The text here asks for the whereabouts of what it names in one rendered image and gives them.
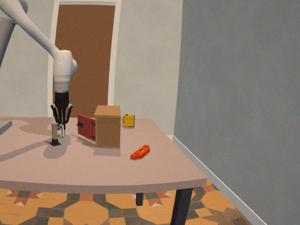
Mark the brown wooden cabinet with red door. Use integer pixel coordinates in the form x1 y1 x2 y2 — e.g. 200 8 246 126
77 105 121 149

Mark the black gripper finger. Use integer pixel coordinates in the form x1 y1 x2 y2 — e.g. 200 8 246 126
62 103 73 137
51 103 62 137

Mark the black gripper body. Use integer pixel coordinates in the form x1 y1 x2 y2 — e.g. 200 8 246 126
54 92 69 110

